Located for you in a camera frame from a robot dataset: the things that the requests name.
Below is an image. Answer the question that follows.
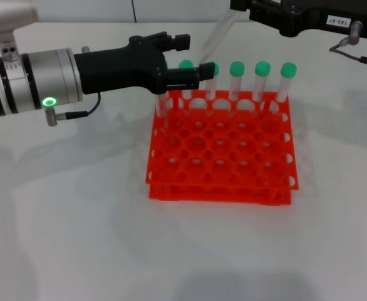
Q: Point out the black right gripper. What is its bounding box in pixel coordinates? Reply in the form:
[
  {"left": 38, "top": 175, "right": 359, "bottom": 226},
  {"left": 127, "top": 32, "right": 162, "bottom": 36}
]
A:
[{"left": 229, "top": 0, "right": 367, "bottom": 40}]

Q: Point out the left gripper cable with plug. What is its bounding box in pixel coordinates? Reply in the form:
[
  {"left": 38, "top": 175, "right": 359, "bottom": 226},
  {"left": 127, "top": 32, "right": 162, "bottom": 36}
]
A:
[{"left": 44, "top": 92, "right": 102, "bottom": 127}]

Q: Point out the orange test tube rack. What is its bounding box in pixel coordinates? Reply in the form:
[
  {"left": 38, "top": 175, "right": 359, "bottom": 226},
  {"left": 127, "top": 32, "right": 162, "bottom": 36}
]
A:
[{"left": 145, "top": 88, "right": 299, "bottom": 206}]

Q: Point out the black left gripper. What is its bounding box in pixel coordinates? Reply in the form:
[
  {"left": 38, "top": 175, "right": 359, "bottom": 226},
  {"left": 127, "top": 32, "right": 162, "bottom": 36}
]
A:
[{"left": 73, "top": 31, "right": 215, "bottom": 95}]

